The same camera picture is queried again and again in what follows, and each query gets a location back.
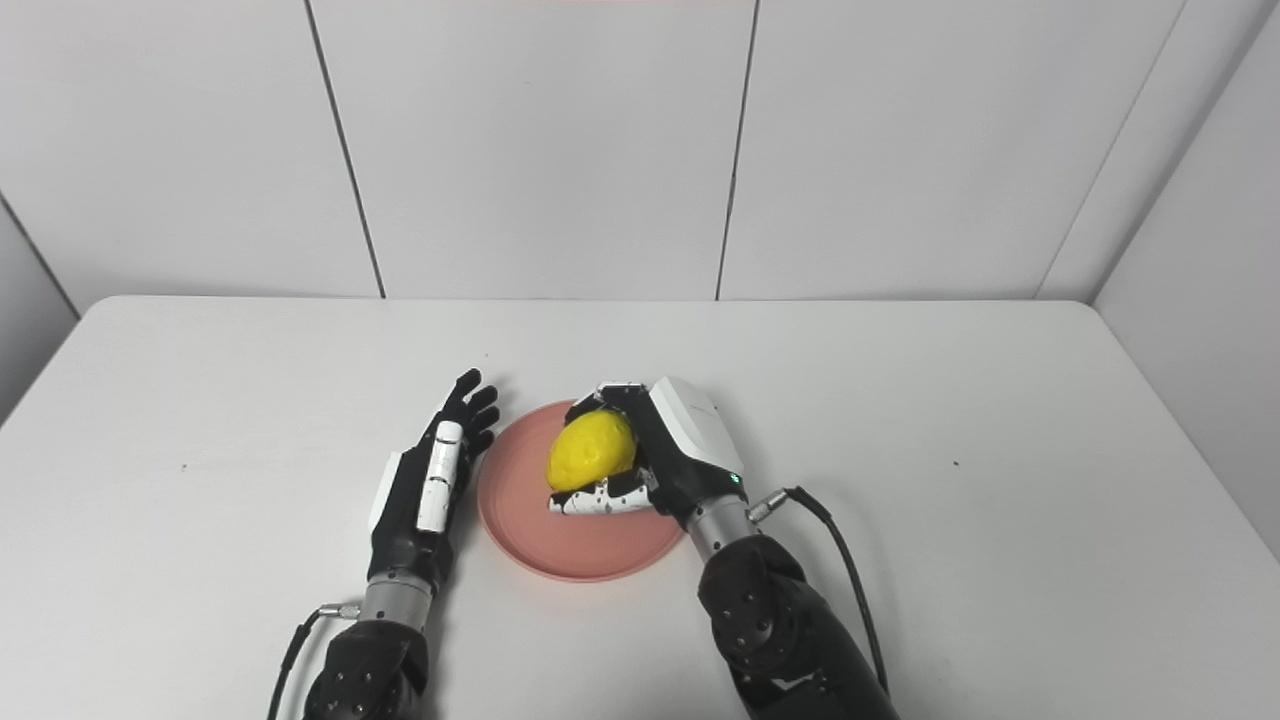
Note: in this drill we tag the yellow lemon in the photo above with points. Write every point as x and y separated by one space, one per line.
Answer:
590 450

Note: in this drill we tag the pink plate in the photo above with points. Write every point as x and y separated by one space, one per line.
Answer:
560 540

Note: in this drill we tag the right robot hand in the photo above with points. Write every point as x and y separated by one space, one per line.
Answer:
680 450

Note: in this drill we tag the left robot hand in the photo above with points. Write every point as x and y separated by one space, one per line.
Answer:
420 500

